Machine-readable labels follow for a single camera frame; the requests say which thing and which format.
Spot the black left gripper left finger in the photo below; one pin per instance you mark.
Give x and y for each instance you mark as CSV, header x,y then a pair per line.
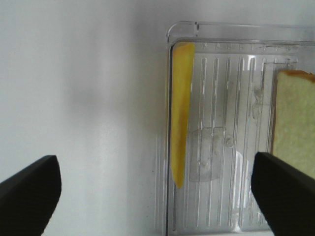
x,y
29,198

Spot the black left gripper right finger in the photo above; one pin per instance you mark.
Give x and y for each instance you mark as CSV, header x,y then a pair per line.
x,y
285,196

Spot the left bread slice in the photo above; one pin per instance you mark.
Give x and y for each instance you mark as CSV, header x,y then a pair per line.
x,y
294,128

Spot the left clear plastic tray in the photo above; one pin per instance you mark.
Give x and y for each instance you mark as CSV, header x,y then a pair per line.
x,y
231,116

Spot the yellow cheese slice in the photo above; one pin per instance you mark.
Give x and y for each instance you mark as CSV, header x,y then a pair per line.
x,y
182,67

